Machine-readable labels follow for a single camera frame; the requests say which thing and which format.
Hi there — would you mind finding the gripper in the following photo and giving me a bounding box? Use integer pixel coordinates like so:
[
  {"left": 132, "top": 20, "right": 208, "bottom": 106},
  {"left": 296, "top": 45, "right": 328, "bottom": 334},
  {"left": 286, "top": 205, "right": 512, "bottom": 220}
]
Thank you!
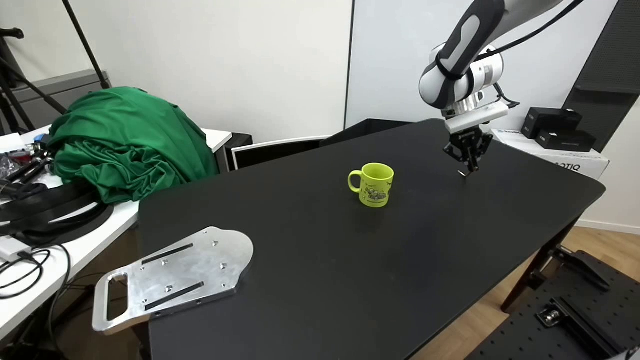
[{"left": 443, "top": 126, "right": 494, "bottom": 174}]

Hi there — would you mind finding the yellow mug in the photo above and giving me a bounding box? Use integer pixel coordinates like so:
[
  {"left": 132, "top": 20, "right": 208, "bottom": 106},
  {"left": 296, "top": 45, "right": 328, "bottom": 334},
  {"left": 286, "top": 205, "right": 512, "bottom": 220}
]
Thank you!
[{"left": 348, "top": 162, "right": 395, "bottom": 208}]

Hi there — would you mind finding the small black box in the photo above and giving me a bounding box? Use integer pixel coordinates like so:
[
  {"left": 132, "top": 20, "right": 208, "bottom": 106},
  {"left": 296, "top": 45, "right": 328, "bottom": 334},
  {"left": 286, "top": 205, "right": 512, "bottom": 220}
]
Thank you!
[
  {"left": 520, "top": 107, "right": 584, "bottom": 140},
  {"left": 535, "top": 129, "right": 597, "bottom": 153}
]

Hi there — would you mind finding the white cardboard box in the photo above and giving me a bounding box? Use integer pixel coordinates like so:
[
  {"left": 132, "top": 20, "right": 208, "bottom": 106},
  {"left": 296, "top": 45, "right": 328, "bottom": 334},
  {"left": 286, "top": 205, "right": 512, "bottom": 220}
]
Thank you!
[{"left": 491, "top": 128, "right": 611, "bottom": 181}]

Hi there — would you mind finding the white partition board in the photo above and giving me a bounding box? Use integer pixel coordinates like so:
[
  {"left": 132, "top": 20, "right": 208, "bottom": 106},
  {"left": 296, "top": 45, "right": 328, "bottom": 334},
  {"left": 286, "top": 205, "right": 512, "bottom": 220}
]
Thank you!
[{"left": 344, "top": 0, "right": 621, "bottom": 132}]

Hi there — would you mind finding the black perforated breadboard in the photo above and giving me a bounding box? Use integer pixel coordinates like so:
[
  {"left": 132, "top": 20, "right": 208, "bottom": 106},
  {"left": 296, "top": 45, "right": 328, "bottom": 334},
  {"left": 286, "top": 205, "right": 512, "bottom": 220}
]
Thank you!
[{"left": 465, "top": 249, "right": 640, "bottom": 360}]

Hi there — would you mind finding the black metal clamp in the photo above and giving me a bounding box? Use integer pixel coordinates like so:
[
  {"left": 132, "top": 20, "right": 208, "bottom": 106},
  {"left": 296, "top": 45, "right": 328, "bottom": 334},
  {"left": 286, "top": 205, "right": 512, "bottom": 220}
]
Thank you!
[{"left": 535, "top": 297, "right": 622, "bottom": 357}]

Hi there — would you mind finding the green cloth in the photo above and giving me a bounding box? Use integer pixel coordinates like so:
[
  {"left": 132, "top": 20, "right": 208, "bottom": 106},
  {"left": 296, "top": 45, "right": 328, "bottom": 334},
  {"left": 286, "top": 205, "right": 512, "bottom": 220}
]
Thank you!
[{"left": 47, "top": 86, "right": 221, "bottom": 205}]

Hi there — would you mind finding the black pole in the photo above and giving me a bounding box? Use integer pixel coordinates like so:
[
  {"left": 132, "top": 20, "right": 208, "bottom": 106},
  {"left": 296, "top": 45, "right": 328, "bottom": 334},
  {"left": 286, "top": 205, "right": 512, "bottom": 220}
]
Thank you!
[{"left": 61, "top": 0, "right": 112, "bottom": 90}]

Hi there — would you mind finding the grey cabinet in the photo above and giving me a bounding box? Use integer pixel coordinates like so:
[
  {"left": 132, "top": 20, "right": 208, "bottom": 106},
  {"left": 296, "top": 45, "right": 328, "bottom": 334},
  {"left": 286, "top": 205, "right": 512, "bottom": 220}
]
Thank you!
[{"left": 9, "top": 69, "right": 113, "bottom": 132}]

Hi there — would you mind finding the white table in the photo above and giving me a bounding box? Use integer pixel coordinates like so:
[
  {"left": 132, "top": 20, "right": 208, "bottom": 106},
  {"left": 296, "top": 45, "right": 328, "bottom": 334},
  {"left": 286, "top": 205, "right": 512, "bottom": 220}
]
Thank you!
[{"left": 0, "top": 125, "right": 234, "bottom": 342}]

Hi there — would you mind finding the heap of tools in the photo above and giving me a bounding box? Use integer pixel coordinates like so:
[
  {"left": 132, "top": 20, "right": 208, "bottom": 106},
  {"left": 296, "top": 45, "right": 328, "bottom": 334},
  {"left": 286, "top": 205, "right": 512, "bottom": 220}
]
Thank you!
[{"left": 0, "top": 132, "right": 54, "bottom": 187}]

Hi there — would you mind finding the black tripod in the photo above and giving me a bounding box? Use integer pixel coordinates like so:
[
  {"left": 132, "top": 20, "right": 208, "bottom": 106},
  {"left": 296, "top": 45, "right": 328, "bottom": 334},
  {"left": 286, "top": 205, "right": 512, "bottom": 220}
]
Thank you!
[{"left": 0, "top": 27, "right": 68, "bottom": 135}]

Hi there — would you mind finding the white power adapter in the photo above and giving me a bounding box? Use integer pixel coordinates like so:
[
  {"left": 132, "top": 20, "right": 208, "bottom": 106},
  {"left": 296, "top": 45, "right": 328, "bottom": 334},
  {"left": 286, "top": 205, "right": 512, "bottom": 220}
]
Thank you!
[{"left": 0, "top": 236, "right": 32, "bottom": 262}]

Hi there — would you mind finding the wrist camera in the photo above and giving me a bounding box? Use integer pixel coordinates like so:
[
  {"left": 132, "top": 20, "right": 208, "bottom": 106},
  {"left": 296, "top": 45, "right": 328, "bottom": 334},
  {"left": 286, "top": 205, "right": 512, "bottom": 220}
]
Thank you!
[{"left": 444, "top": 102, "right": 510, "bottom": 135}]

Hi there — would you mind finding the silver metal plate with handle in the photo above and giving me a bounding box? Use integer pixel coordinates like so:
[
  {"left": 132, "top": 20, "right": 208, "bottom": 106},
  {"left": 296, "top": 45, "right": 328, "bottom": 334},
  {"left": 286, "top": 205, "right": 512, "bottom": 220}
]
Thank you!
[{"left": 92, "top": 226, "right": 255, "bottom": 335}]

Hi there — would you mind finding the heap of black straps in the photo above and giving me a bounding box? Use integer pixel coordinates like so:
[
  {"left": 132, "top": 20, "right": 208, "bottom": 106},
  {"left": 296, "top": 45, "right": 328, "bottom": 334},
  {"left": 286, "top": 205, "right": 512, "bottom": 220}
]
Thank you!
[{"left": 0, "top": 177, "right": 116, "bottom": 247}]

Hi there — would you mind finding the black cable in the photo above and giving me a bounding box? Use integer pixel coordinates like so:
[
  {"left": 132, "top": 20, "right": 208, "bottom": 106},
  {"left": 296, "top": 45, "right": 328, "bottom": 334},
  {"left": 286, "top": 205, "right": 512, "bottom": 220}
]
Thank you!
[{"left": 0, "top": 244, "right": 74, "bottom": 302}]

